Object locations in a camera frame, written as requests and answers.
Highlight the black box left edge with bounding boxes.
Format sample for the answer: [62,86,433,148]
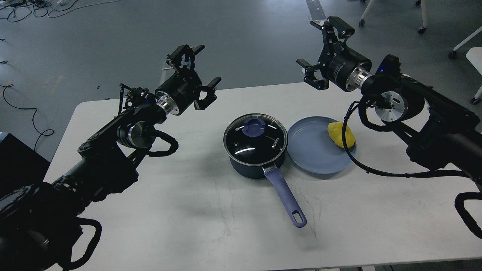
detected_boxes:
[0,132,50,197]

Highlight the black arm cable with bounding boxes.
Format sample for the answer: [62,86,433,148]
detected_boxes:
[341,101,482,240]
[56,129,180,271]

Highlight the tangled cables top left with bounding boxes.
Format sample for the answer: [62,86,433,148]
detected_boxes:
[0,0,121,23]

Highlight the white chair right edge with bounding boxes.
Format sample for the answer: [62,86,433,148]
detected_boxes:
[448,26,482,105]

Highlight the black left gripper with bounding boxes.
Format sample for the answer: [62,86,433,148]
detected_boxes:
[155,44,222,116]

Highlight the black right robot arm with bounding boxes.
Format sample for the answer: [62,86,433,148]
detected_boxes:
[296,17,481,184]

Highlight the yellow potato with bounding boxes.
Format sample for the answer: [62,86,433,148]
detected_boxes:
[327,122,356,148]

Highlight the dark blue saucepan purple handle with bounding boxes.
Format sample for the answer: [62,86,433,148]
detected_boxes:
[225,148,307,228]

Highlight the black cable on floor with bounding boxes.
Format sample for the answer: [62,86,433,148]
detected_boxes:
[0,84,55,152]

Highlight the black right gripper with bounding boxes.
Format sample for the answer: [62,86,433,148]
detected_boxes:
[296,17,372,92]

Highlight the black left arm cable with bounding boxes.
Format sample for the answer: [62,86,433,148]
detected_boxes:
[56,129,180,271]

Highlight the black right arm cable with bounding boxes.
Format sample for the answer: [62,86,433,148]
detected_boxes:
[341,101,482,240]

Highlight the blue round plate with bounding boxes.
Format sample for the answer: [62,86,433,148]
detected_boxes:
[287,116,352,175]

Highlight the glass lid blue knob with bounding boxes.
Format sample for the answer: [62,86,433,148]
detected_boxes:
[223,113,288,166]

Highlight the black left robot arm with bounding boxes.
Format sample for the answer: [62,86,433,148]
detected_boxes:
[1,44,221,271]

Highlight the white chair legs with casters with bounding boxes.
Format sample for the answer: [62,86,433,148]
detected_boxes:
[358,0,430,35]

